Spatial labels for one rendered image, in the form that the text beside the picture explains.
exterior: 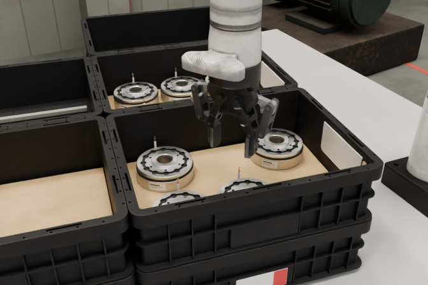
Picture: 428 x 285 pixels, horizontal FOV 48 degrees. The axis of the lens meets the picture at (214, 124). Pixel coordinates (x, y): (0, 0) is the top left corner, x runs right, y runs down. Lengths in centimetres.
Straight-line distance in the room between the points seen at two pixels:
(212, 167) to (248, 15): 37
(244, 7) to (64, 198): 46
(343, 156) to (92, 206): 44
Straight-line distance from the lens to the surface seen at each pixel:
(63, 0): 378
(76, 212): 85
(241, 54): 65
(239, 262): 78
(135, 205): 68
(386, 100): 153
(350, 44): 319
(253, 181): 84
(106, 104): 95
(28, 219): 86
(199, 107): 75
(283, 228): 77
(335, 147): 89
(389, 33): 346
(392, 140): 133
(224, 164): 93
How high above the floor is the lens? 136
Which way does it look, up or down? 30 degrees down
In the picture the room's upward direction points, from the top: straight up
